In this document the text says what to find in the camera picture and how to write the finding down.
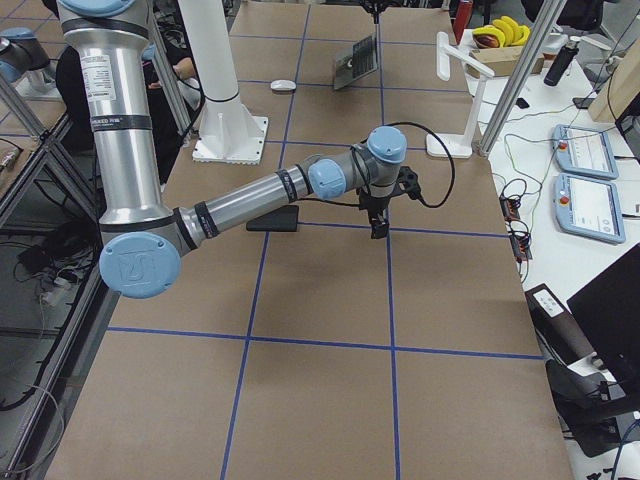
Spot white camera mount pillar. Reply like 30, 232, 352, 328
179, 0, 269, 165

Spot black water bottle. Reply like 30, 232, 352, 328
543, 39, 579, 86

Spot aluminium frame post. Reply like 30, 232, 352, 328
478, 0, 566, 157

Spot person in black clothes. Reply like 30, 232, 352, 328
42, 0, 201, 186

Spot grey laptop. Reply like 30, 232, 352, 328
333, 33, 379, 90

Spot lower teach pendant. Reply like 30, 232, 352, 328
553, 173, 626, 244

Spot upper teach pendant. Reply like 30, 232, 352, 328
552, 124, 619, 180

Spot white desk lamp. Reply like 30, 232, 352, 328
425, 31, 496, 160

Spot white computer mouse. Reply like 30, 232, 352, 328
270, 79, 297, 93

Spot black monitor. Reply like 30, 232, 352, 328
568, 245, 639, 394

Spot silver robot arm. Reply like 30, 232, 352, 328
1, 1, 401, 83
58, 1, 407, 299

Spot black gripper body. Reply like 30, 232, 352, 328
360, 190, 392, 220
360, 0, 388, 12

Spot yellow bananas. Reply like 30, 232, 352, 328
472, 16, 531, 49

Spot black camera cable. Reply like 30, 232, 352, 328
299, 121, 456, 210

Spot cardboard box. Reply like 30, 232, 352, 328
469, 46, 524, 77

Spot teach pendant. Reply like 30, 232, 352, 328
552, 124, 619, 180
553, 173, 626, 244

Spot black mouse pad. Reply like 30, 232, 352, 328
246, 205, 299, 232

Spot red bottle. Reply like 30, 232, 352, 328
453, 0, 473, 34

